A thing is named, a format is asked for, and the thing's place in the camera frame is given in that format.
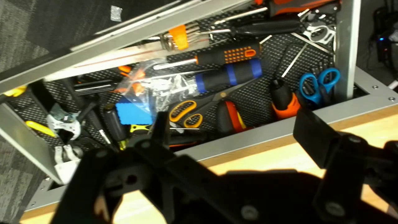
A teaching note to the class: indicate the white tape piece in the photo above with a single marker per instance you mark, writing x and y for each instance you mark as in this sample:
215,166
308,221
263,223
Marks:
115,13

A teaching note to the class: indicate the white silver spring clamp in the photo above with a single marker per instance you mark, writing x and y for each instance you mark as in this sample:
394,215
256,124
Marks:
66,125

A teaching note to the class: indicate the silver metal clamps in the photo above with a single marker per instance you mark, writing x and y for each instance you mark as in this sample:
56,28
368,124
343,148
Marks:
327,38

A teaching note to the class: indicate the long pale flat tool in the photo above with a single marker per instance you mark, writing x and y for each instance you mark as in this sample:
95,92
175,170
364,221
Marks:
103,63

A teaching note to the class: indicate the stubby black orange screwdriver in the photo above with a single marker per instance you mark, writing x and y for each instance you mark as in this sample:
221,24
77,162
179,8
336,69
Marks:
281,95

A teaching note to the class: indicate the black orange grip screwdriver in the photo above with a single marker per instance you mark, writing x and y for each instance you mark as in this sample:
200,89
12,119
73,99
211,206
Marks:
224,57

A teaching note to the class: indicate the black mesh drawer liner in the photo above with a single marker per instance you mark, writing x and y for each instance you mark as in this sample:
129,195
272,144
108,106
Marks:
256,95

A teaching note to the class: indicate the orange bristle tool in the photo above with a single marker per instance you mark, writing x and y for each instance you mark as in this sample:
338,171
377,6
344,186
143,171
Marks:
179,37

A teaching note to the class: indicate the black device with blue light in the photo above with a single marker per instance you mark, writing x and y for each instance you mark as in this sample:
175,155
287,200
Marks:
383,50

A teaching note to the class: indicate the blue rectangular block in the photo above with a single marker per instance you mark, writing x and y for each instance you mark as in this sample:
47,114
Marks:
134,114

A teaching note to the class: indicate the white plastic part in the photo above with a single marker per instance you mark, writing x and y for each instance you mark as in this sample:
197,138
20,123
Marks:
66,166

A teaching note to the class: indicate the grey metal tool drawer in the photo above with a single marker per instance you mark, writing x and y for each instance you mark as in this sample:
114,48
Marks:
347,50

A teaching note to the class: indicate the red black pliers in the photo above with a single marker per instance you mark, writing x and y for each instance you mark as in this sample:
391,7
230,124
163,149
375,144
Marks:
225,119

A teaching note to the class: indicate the clear bag of screws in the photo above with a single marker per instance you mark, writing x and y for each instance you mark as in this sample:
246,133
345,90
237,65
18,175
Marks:
165,89

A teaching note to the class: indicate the grey cabinet with wooden top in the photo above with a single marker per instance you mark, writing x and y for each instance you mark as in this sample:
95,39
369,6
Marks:
256,158

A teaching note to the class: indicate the silver metal hex key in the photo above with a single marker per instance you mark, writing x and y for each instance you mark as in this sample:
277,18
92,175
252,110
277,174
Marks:
294,60

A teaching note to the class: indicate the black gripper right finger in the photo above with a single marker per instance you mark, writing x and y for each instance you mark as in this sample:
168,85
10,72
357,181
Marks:
312,133

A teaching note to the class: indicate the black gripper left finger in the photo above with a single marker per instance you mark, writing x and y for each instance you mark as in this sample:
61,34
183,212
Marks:
161,125

